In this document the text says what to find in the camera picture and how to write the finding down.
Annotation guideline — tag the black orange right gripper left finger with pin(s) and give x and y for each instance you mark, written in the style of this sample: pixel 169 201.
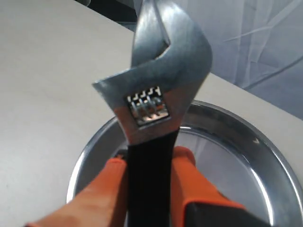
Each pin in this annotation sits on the black orange right gripper left finger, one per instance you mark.
pixel 102 203

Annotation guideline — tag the black orange right gripper right finger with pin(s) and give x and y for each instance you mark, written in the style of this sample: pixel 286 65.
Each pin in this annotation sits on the black orange right gripper right finger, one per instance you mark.
pixel 196 202

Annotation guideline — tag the adjustable wrench black handle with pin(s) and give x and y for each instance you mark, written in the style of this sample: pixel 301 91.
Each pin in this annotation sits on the adjustable wrench black handle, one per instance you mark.
pixel 152 88

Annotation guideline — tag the round stainless steel pan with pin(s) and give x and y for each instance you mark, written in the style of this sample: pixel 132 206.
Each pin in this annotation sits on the round stainless steel pan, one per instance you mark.
pixel 230 152

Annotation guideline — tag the white wrinkled backdrop cloth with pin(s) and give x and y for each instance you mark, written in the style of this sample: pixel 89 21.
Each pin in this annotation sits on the white wrinkled backdrop cloth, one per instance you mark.
pixel 256 45

